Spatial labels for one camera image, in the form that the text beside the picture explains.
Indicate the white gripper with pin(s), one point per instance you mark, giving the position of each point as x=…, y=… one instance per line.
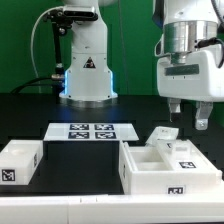
x=198, y=79

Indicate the white cabinet body box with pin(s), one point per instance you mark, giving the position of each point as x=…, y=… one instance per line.
x=143, y=172

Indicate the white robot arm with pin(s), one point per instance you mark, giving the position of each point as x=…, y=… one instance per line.
x=187, y=26

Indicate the white cabinet top block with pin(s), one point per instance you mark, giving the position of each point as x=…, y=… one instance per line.
x=19, y=160

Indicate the white L-shaped fence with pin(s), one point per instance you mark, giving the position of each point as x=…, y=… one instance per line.
x=113, y=209

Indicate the white base marker plate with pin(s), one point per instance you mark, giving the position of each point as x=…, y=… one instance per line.
x=90, y=132

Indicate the black camera on stand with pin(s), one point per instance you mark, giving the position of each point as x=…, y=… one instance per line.
x=62, y=19

